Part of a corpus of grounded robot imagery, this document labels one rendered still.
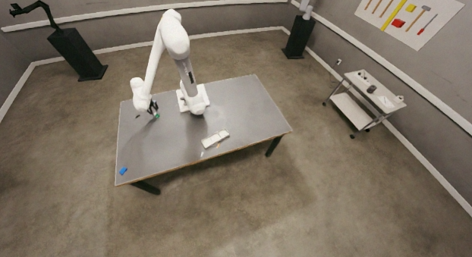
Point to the white rack of three bins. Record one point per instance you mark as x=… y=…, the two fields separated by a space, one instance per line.
x=214 y=138

